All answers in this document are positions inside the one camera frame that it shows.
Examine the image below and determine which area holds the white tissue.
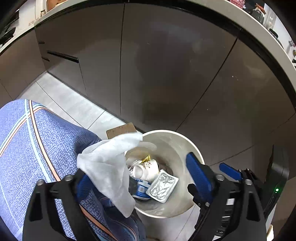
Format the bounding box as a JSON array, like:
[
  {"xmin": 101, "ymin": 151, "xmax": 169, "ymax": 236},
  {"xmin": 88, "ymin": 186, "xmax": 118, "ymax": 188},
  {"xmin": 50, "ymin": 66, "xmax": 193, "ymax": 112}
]
[{"xmin": 76, "ymin": 132, "xmax": 158, "ymax": 219}]

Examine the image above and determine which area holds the silver foil tray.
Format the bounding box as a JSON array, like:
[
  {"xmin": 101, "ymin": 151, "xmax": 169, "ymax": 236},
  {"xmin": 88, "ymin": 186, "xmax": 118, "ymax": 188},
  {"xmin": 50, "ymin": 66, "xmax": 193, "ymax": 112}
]
[{"xmin": 146, "ymin": 170, "xmax": 179, "ymax": 203}]

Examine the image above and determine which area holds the blue white snack bag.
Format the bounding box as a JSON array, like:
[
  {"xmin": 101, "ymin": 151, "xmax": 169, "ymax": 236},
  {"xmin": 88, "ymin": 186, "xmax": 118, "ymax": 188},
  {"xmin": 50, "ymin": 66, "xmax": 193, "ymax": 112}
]
[{"xmin": 128, "ymin": 177, "xmax": 151, "ymax": 201}]

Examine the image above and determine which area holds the patterned white paper cup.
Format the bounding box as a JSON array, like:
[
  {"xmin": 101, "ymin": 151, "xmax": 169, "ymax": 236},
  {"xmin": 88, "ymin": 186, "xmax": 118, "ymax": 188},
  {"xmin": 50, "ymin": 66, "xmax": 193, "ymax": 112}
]
[{"xmin": 132, "ymin": 159, "xmax": 159, "ymax": 182}]

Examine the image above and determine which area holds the yellow sachet wrapper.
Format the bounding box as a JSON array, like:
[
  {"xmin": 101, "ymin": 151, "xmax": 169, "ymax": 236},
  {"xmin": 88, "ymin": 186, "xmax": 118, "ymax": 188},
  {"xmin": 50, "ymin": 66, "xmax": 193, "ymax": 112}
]
[{"xmin": 141, "ymin": 155, "xmax": 151, "ymax": 164}]

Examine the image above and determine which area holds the white trash bin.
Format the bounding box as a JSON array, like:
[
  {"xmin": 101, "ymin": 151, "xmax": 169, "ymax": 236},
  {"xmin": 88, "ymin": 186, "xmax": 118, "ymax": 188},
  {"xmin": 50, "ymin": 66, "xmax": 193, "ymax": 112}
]
[{"xmin": 125, "ymin": 130, "xmax": 205, "ymax": 219}]

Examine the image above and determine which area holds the blue plaid tablecloth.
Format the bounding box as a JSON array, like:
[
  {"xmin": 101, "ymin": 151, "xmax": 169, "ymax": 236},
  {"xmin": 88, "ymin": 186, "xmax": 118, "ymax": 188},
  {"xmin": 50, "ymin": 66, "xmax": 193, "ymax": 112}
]
[{"xmin": 1, "ymin": 99, "xmax": 145, "ymax": 240}]

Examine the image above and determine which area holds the cardboard piece on floor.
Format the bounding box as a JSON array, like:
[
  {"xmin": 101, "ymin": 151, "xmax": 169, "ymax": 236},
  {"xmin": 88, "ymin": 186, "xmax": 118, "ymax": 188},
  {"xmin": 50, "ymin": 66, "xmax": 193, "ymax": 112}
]
[{"xmin": 106, "ymin": 123, "xmax": 137, "ymax": 140}]

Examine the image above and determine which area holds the glass jar brown lid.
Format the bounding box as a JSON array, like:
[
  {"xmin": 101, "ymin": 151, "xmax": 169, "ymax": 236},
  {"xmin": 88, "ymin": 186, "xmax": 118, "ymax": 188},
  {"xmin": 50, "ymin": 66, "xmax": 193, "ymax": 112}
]
[{"xmin": 250, "ymin": 4, "xmax": 266, "ymax": 24}]

